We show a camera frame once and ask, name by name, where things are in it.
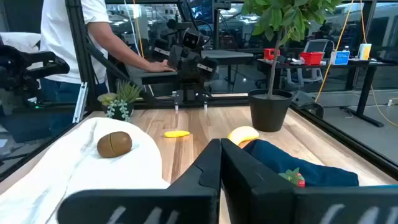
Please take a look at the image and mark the black desk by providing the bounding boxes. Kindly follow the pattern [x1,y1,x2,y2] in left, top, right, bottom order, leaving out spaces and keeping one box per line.
[257,58,398,128]

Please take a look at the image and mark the white and yellow box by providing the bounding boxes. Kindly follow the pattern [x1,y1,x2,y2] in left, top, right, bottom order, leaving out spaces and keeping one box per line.
[357,43,373,60]

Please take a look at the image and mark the white plaid cloth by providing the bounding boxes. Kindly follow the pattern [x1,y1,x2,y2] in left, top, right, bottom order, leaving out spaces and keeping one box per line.
[0,117,170,224]

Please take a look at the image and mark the brown toy kiwi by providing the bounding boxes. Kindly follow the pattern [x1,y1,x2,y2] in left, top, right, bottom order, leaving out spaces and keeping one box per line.
[96,131,133,159]

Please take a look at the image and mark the black office chair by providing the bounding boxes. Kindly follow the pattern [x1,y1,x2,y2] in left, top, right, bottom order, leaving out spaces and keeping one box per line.
[0,43,71,108]

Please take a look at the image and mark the green small item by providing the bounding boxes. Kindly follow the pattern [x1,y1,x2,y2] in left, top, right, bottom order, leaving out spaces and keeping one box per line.
[278,167,306,188]

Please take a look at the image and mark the small red bin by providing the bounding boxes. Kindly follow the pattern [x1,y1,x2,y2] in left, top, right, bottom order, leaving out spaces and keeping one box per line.
[263,48,280,60]

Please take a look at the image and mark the large red bin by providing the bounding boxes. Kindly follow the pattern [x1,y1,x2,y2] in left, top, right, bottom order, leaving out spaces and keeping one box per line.
[300,52,325,66]

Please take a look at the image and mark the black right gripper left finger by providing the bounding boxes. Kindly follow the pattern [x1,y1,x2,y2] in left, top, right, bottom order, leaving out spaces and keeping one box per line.
[57,138,222,224]

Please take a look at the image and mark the silver metal bracket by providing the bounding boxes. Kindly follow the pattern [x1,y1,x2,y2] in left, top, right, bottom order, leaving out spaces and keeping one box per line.
[72,82,89,124]

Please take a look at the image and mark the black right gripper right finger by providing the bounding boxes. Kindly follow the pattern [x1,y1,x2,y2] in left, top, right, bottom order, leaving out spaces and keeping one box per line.
[220,138,398,224]

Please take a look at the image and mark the blue box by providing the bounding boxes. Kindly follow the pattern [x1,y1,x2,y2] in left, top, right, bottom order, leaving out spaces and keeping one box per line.
[330,50,351,65]

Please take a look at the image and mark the dark blue cloth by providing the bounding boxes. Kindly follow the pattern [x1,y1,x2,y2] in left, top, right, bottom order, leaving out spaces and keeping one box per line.
[243,139,360,187]

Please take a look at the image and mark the grey table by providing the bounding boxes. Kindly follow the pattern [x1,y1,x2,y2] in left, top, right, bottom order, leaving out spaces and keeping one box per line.
[127,49,254,85]

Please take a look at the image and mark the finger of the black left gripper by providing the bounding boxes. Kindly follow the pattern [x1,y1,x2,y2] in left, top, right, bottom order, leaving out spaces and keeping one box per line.
[201,90,213,113]
[172,90,185,113]

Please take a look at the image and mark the small yellow toy vegetable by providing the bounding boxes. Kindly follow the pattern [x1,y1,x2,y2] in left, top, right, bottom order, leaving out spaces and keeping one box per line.
[164,130,191,138]

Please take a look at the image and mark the yellow toy banana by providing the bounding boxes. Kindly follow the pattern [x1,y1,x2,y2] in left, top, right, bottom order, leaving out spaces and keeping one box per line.
[227,126,260,146]

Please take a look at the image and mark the yellow cable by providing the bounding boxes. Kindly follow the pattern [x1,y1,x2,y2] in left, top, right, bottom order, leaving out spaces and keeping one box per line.
[313,0,398,127]

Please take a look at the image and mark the large green potted plant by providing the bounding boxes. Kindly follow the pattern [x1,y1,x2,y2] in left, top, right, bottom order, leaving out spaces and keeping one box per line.
[241,0,343,133]

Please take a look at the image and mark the small potted succulent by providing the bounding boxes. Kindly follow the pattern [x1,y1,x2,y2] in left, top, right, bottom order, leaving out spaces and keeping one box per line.
[97,80,142,123]

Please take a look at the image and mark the grey office chair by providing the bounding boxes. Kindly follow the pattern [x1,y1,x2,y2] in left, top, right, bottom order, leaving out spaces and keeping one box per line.
[285,39,331,88]

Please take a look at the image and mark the person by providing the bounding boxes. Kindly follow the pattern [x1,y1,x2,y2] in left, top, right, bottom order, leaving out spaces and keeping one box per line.
[39,0,177,105]

